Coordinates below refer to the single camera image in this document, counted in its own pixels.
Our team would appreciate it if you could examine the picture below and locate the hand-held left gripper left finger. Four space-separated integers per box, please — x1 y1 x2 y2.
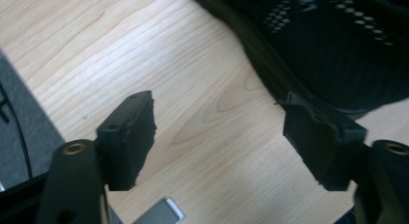
95 90 157 192

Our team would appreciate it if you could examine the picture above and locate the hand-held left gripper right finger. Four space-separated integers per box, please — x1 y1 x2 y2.
276 91 368 192

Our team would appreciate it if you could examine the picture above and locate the black knit sneaker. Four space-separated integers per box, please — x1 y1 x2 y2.
187 0 409 121

